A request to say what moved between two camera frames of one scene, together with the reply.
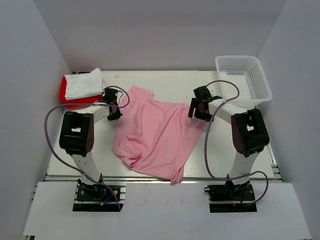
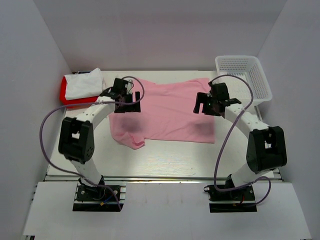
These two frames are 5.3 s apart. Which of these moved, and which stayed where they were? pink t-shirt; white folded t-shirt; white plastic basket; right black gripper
Moved: right black gripper; pink t-shirt
Stayed: white folded t-shirt; white plastic basket
